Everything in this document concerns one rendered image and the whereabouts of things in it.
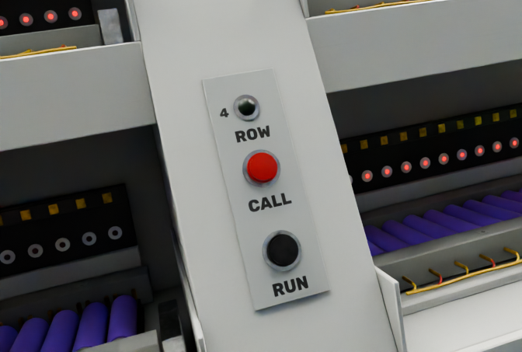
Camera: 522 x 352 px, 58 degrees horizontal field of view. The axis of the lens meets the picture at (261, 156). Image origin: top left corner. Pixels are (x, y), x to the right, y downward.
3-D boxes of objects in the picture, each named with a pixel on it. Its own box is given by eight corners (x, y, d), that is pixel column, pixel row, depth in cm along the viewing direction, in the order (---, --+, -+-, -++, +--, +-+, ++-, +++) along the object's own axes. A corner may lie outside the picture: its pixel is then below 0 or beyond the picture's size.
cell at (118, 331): (139, 314, 35) (139, 360, 29) (114, 321, 35) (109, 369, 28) (134, 291, 35) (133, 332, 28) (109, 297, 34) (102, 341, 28)
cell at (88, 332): (111, 322, 34) (105, 371, 28) (85, 329, 34) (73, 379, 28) (106, 298, 34) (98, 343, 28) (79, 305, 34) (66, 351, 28)
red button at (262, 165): (281, 179, 24) (273, 149, 24) (251, 185, 24) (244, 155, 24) (277, 182, 25) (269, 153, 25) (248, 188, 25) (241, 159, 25)
